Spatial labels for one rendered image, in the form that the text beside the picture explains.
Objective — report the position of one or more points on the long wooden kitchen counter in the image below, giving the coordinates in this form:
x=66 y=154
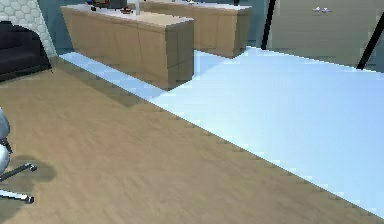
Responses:
x=216 y=26

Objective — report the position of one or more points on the dark red bowl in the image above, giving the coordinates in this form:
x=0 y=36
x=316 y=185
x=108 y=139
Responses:
x=126 y=11

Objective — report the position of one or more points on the pale blue bottle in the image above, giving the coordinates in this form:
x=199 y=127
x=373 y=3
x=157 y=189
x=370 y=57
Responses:
x=137 y=6

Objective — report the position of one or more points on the light wooden kitchen counter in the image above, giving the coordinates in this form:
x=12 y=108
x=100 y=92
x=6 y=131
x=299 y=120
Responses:
x=133 y=43

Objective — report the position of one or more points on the black appliance on counter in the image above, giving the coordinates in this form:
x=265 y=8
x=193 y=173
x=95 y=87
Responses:
x=108 y=3

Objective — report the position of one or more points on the black sofa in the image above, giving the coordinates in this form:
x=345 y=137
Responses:
x=20 y=46

